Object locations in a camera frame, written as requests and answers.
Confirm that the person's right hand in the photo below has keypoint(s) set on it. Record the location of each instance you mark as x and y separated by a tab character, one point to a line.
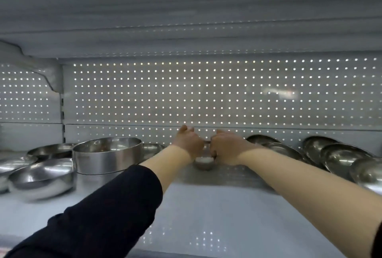
229	149

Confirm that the person's left hand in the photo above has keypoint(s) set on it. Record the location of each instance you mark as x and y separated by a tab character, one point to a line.
187	144

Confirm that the person's left thumb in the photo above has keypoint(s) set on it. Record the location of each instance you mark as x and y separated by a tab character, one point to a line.
186	129

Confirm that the person's right thumb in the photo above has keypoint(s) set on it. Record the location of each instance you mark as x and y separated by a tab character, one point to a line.
223	132

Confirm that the small steel bowl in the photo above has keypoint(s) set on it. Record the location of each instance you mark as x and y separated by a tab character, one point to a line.
204	164

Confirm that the person's left forearm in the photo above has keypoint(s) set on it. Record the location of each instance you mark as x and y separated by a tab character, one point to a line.
167	165

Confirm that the person's right forearm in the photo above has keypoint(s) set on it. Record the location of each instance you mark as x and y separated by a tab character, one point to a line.
310	189

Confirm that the round steel bowl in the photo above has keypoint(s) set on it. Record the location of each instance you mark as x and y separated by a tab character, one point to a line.
151	149
41	178
12	167

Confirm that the wide perforated white back panel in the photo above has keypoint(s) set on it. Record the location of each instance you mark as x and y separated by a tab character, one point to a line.
209	93

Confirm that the straight-sided steel bowl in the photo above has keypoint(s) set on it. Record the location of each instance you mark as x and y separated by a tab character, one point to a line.
107	156

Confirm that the white metal shelf board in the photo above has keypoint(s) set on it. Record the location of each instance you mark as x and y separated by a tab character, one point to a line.
226	216

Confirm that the white metal overhead shelf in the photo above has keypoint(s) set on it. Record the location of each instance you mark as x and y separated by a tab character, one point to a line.
191	13

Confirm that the black left sleeve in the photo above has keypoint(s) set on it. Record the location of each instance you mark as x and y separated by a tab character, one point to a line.
98	216

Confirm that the black sleeve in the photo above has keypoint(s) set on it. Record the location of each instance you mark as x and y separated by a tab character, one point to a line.
377	241
98	216

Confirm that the slotted white shelf upright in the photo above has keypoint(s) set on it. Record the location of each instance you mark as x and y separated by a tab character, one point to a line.
63	117

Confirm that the shallow steel bowl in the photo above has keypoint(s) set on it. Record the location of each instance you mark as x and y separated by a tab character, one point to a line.
49	151

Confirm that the narrow perforated white back panel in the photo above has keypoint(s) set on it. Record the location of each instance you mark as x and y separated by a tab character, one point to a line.
26	102

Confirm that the black right sleeve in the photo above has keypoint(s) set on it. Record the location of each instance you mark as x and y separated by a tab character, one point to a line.
377	241

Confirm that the white shelf bracket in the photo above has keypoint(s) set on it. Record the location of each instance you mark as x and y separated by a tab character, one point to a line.
32	64

